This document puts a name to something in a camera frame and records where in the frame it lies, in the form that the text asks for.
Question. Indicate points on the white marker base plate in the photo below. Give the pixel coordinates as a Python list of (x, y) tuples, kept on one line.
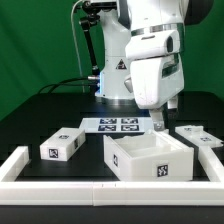
[(117, 125)]

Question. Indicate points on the white closed box part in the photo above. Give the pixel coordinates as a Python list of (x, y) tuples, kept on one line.
[(62, 144)]

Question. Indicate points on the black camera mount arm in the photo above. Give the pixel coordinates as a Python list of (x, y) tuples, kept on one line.
[(91, 19)]

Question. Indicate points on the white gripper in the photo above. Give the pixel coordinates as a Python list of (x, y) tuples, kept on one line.
[(156, 71)]

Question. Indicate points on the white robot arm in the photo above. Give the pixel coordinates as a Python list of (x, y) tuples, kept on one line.
[(120, 17)]

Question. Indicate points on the white cabinet body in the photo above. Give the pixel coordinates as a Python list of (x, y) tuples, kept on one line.
[(153, 156)]

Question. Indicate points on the white U-shaped table frame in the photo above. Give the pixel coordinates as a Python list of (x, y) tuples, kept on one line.
[(13, 192)]

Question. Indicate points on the white door panel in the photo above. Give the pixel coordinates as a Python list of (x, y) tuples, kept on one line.
[(198, 136)]

